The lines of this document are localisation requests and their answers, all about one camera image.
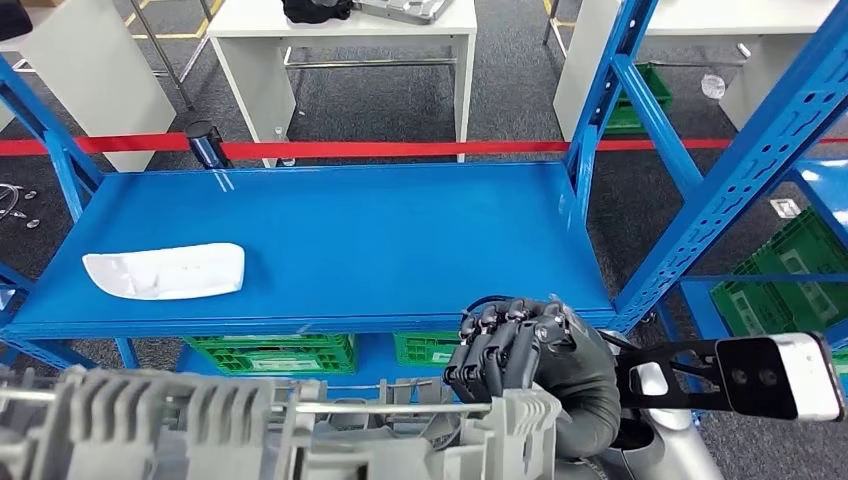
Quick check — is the white plastic mirror cover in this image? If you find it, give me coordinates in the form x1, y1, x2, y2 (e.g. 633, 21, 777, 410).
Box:
82, 242, 246, 301

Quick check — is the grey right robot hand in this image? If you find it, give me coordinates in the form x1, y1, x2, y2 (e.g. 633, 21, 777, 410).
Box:
442, 298, 623, 416

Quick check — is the chrome star emblem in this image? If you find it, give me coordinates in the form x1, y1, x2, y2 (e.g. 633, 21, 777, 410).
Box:
0, 184, 24, 223

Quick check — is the red barrier belt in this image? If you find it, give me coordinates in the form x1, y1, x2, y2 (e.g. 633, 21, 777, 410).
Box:
0, 132, 190, 158
221, 137, 848, 162

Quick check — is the black rounded object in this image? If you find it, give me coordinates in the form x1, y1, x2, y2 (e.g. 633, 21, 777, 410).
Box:
0, 0, 33, 42

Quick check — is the clear plastic bottle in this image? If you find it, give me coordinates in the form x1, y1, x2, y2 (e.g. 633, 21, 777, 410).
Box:
273, 125, 297, 167

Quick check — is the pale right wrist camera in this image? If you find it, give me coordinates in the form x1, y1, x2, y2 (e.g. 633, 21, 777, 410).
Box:
714, 332, 847, 423

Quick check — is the black barrier post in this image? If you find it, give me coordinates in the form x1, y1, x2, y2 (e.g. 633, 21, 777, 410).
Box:
185, 119, 234, 170

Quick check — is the chrome tube frame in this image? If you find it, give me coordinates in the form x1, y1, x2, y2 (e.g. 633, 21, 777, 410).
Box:
125, 0, 223, 112

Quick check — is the white table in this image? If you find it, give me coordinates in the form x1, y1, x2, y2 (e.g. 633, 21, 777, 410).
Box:
207, 0, 478, 168
553, 0, 848, 142
0, 0, 177, 174

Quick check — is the silver metal case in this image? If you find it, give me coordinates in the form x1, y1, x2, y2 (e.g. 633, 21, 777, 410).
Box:
354, 0, 455, 26

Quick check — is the black bag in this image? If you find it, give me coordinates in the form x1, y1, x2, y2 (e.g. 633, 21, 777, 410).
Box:
281, 0, 354, 26

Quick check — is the blue metal shelf rack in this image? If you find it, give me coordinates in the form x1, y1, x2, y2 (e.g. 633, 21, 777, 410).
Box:
655, 158, 848, 382
0, 0, 848, 402

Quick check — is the grey plastic wheel cover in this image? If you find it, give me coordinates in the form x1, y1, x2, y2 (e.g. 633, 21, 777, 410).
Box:
0, 362, 564, 480

